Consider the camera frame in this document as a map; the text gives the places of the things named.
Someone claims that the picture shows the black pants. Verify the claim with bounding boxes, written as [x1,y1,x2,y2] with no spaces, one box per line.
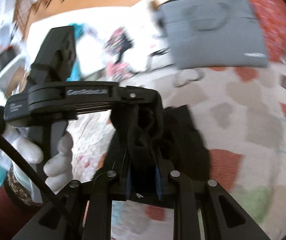
[101,105,210,201]

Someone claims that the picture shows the maroon sleeve forearm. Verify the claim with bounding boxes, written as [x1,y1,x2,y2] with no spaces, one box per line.
[0,167,44,240]

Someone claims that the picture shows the white gloved left hand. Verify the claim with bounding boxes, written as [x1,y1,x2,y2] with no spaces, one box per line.
[1,125,73,199]

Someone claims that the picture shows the teal star towel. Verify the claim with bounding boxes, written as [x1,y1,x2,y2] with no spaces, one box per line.
[66,23,86,82]

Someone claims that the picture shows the silhouette print cushion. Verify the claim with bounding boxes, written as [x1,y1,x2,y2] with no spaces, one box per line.
[70,23,173,82]

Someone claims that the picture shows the heart patterned quilt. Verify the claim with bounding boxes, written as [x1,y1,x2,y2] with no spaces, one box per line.
[67,64,286,240]

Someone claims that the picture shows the grey laptop bag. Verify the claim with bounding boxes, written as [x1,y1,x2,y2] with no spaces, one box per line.
[158,0,268,69]

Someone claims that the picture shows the black cable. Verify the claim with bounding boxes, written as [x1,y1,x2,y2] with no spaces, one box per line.
[0,122,64,208]

